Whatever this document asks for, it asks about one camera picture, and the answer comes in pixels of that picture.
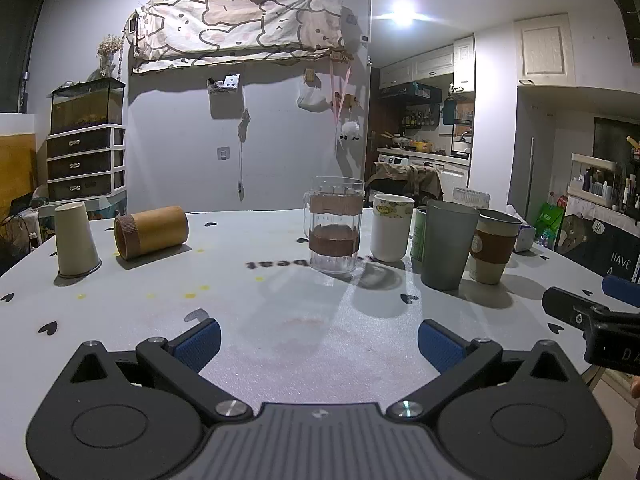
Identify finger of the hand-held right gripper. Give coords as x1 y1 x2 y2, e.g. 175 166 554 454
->
601 275 640 309
542 286 614 334

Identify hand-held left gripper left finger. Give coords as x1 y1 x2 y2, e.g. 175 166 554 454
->
64 318 255 424

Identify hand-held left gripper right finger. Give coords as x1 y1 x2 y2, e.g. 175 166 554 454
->
386 318 585 424

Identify tall grey cup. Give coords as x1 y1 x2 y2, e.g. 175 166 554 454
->
420 199 480 291

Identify beige cup with brown sleeve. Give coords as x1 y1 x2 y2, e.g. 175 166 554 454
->
467 209 524 285

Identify green cup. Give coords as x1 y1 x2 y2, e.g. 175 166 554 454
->
410 207 429 263

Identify brown bamboo cup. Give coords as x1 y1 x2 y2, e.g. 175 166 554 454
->
113 205 190 261

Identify white cup with floral rim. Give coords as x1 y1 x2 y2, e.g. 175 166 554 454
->
370 193 416 263

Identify cream paper cup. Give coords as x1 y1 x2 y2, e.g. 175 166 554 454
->
54 202 102 278

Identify person's right hand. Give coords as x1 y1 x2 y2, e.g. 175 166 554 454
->
631 379 640 452

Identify black printed cloth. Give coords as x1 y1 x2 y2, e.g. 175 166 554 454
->
554 194 640 283

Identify green shopping bag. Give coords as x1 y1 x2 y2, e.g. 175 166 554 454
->
536 201 567 243

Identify tissue pack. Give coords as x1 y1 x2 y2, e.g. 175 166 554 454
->
505 204 537 253

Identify white rack with bottles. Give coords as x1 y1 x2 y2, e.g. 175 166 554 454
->
567 153 622 209

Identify white pole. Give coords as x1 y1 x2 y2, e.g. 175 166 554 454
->
527 137 536 211

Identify dark screen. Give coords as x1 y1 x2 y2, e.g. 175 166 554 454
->
593 116 640 162

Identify glass mug with brown bands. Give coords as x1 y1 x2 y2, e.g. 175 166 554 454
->
301 176 366 275

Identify chair with brown cloth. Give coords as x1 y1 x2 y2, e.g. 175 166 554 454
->
366 162 445 202

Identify white washing machine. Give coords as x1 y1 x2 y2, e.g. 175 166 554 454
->
376 153 471 192

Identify white drawer unit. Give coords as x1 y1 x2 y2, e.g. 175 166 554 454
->
46 123 127 203

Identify white plush toy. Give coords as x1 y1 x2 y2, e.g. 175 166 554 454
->
337 119 363 144

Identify white overhead cabinet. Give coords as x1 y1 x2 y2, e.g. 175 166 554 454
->
514 13 575 86

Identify yellow wooden board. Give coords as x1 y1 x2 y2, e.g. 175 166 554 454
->
0 132 39 223

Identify black range hood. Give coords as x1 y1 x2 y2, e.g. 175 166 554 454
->
378 81 444 107

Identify glass fish tank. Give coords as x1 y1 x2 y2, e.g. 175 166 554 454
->
49 78 127 137

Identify pink ribbon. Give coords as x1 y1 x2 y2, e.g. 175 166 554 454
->
328 59 352 128

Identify white plastic bag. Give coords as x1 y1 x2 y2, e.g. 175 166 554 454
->
296 81 332 112

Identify dried flowers in vase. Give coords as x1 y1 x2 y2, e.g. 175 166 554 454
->
96 34 124 80

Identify round ceiling light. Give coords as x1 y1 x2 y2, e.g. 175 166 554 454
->
387 0 420 26

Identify white wire basket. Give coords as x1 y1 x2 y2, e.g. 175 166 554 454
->
452 187 494 211

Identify hanging grey cord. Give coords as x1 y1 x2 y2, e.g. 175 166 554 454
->
236 109 252 202

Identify white kitchen wall cabinets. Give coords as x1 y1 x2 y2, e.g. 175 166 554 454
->
378 36 475 94

